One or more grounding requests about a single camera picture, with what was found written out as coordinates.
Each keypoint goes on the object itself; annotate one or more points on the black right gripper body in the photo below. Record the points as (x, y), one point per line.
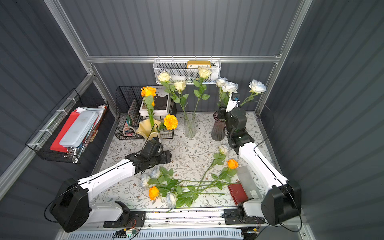
(227, 112)

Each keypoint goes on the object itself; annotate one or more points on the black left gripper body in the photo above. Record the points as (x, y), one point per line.
(165, 157)

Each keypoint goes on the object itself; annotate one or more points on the pale blue rose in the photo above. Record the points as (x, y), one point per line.
(171, 200)
(156, 173)
(221, 81)
(226, 89)
(256, 88)

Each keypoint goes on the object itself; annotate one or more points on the orange marigold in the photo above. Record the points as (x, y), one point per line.
(170, 123)

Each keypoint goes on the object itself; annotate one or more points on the orange rose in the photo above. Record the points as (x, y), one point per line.
(154, 193)
(218, 181)
(149, 94)

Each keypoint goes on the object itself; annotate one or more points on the white rose bud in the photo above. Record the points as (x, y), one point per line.
(181, 99)

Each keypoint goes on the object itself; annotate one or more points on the cream white rose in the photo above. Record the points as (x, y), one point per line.
(165, 80)

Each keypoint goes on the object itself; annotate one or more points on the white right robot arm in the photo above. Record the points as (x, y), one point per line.
(283, 198)

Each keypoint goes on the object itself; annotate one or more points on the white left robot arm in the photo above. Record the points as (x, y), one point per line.
(72, 207)

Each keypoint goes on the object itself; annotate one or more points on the purple glass vase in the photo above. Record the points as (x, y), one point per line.
(218, 130)

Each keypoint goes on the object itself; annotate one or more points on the cream yellow ruffled vase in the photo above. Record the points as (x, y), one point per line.
(146, 130)

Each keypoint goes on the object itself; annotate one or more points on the orange rose front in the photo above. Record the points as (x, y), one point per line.
(154, 193)

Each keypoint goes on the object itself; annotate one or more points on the clear glass vase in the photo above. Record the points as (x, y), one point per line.
(190, 125)

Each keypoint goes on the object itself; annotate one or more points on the pale blue rose front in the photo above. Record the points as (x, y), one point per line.
(171, 200)

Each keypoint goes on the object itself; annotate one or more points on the white plastic case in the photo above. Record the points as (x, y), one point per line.
(80, 128)

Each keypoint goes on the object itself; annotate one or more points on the red folder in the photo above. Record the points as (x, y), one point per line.
(56, 144)

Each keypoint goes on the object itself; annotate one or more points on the black wire desk organizer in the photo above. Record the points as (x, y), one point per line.
(128, 100)

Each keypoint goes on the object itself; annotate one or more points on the white mesh wall basket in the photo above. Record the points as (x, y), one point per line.
(179, 70)

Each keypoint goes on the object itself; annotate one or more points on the black wire wall basket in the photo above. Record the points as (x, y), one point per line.
(43, 138)

